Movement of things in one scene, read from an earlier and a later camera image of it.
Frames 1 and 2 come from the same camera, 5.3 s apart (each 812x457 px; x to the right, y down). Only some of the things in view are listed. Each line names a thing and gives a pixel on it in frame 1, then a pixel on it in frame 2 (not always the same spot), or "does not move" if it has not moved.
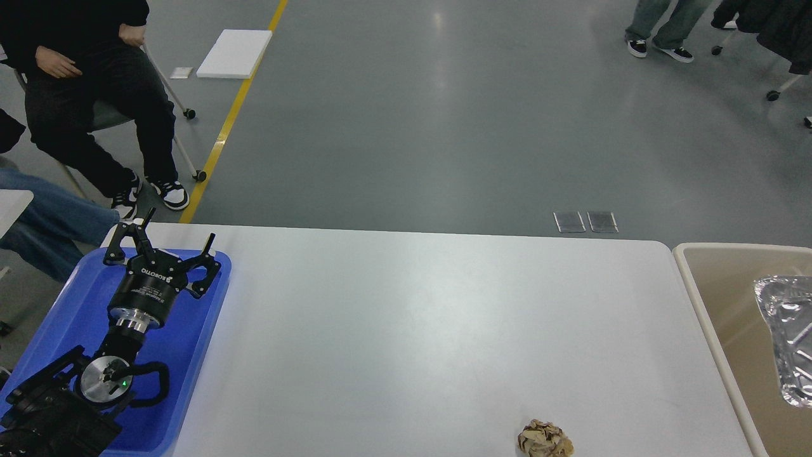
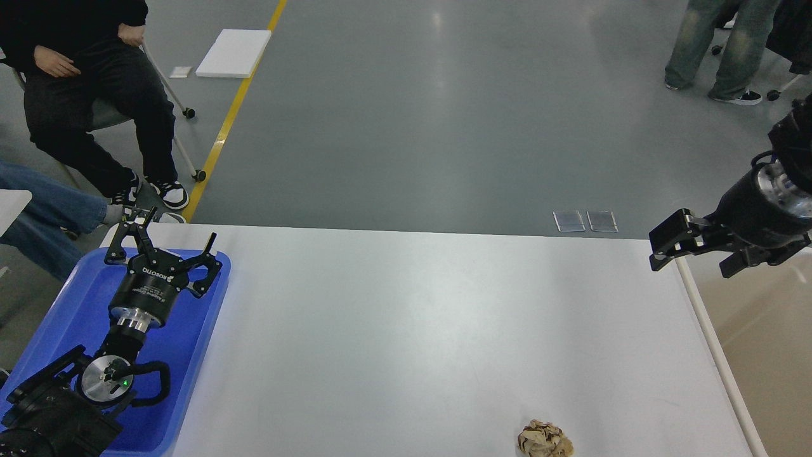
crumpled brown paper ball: [543, 439] does not move
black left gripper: [154, 278] does not move
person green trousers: [685, 15] → [746, 45]
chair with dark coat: [783, 26] does not move
